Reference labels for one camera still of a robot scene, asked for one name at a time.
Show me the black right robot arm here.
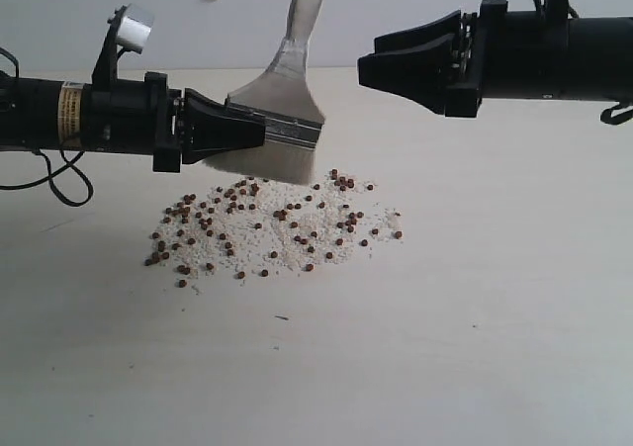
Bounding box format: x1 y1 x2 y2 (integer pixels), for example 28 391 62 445
357 0 632 118

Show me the pile of rice and pellets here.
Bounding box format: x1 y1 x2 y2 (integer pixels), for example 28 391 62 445
142 168 405 289

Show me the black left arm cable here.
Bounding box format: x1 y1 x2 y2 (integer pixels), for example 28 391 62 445
0 47 95 206

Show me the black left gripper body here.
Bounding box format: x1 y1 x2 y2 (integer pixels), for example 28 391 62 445
81 72 181 173

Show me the wooden paint brush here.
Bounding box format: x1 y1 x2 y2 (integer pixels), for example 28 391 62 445
205 0 325 185

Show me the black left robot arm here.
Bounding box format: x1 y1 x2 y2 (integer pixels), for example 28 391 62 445
1 72 266 173

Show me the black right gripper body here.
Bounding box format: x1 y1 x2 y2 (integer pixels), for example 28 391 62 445
444 0 569 118

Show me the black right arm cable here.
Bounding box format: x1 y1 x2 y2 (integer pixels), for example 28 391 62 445
598 100 633 126

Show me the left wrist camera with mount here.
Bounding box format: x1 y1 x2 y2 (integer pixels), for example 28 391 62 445
91 3 154 90

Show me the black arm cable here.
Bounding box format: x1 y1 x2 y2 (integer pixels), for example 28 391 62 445
0 47 95 206
598 100 633 126

